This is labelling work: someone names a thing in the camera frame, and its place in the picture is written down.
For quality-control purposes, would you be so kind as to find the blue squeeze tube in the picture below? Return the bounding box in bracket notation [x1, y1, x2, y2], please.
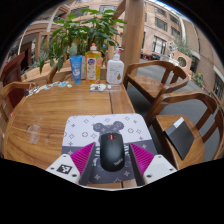
[69, 54, 83, 85]

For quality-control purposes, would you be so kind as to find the yellow liquid bottle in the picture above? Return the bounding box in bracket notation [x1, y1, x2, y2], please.
[84, 43, 103, 85]

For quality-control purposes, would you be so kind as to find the black car key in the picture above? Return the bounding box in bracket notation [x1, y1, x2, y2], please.
[24, 84, 39, 98]

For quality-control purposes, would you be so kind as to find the green potted plant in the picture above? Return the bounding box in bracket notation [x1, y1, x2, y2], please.
[38, 8, 128, 74]

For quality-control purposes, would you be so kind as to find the clear plastic case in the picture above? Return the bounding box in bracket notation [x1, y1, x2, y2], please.
[89, 83, 123, 93]

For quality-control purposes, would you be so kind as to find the wooden planter box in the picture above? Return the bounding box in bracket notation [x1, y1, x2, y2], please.
[20, 63, 51, 83]

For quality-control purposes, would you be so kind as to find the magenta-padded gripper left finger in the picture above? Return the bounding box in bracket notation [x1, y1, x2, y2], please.
[45, 142, 98, 187]

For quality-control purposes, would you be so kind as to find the grey patterned mouse pad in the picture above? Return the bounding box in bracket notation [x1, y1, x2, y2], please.
[60, 113, 159, 185]

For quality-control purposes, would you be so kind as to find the dark red wooden pedestal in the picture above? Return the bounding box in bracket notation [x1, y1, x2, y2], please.
[1, 51, 27, 108]

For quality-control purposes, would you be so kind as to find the white pump bottle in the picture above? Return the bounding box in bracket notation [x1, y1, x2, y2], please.
[105, 47, 125, 85]

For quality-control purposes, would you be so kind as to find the black notebook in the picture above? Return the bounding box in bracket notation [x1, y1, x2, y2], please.
[164, 116, 195, 161]

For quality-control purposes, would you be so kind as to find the black computer mouse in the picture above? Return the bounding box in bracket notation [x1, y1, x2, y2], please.
[99, 132, 126, 173]

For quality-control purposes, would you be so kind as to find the round-backed wooden armchair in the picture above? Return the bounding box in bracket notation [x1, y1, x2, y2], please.
[0, 81, 39, 141]
[46, 58, 84, 84]
[144, 90, 224, 171]
[123, 59, 190, 104]

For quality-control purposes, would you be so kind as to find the white sculpture on pedestal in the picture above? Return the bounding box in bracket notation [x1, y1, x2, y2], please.
[167, 40, 179, 63]

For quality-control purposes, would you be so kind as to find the yellow-flowered potted plant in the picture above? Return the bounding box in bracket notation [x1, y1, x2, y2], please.
[194, 72, 205, 88]

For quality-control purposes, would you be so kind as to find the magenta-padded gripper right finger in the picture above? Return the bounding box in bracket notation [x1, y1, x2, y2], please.
[128, 142, 178, 187]

